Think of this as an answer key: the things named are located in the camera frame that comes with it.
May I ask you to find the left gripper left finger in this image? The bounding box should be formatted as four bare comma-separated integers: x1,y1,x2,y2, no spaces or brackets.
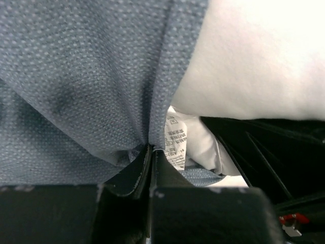
1,145,152,243

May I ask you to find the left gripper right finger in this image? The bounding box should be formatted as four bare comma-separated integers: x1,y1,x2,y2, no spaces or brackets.
150,150,284,243

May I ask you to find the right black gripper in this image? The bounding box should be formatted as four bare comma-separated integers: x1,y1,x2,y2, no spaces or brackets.
200,115,325,217

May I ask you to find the white pillow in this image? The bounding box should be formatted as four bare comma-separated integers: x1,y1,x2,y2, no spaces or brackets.
171,1,324,175

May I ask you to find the blue plaid pillowcase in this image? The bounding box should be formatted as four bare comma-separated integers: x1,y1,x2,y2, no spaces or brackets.
1,1,208,185

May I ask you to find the white care label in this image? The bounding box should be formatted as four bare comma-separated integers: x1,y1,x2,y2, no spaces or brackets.
164,107,187,170

